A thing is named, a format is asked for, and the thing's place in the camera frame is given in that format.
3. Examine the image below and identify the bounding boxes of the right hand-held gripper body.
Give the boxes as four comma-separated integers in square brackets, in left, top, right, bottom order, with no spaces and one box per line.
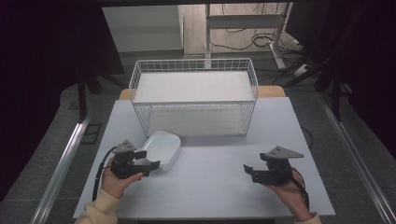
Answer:
[264,145,305,188]

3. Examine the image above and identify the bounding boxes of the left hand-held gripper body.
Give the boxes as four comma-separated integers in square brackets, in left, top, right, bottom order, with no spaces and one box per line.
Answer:
[110,139,145,180]

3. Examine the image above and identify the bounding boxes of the white rectangular dish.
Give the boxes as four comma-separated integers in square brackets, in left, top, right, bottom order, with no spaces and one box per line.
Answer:
[134,130,182,173]

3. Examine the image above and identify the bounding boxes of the person's left hand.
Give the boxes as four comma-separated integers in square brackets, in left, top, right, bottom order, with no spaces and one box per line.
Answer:
[100,157,145,200]

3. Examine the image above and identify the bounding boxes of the person's right hand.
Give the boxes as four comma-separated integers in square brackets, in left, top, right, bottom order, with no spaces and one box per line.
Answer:
[263,167,313,221]

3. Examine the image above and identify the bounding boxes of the black floor grate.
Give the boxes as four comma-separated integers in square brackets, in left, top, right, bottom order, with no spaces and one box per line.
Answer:
[79,123,103,146]

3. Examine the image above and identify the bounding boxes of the white table board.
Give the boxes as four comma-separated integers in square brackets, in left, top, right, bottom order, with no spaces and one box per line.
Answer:
[72,96,336,219]

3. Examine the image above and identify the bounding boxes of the wooden table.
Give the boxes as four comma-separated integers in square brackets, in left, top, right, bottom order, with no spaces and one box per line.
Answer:
[119,86,287,101]

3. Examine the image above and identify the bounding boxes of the black stand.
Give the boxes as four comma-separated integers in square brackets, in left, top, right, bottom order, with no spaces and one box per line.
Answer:
[76,69,129,123]
[281,55,354,122]

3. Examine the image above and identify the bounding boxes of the white power strip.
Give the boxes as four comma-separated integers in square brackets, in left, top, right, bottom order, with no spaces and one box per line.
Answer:
[292,63,310,77]

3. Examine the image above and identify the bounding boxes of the white panel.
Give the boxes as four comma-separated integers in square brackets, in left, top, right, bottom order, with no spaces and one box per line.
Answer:
[102,4,184,53]

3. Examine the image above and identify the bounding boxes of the dark curtain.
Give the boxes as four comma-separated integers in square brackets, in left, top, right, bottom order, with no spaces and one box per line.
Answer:
[284,0,396,160]
[0,0,125,202]

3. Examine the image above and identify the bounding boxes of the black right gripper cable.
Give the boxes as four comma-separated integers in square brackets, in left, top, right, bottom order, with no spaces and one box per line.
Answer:
[290,167,311,211]

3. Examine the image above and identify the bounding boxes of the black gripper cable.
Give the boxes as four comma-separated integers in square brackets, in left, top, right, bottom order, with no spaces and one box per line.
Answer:
[290,167,311,211]
[92,146,119,203]

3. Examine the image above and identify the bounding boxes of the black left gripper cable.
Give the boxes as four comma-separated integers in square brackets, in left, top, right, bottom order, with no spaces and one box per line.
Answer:
[92,146,119,203]

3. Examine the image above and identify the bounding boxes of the metal floor rail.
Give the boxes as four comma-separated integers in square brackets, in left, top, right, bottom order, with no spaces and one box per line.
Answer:
[317,92,396,224]
[29,102,97,224]

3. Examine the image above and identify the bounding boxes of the white wire basket rack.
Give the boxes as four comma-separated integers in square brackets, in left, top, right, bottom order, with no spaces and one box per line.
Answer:
[128,58,260,138]

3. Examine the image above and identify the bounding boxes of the black floor cables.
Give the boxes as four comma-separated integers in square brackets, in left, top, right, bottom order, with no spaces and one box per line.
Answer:
[208,3,316,87]

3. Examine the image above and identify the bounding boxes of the white desk frame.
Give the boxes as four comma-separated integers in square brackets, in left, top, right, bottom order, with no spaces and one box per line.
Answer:
[204,2,293,70]

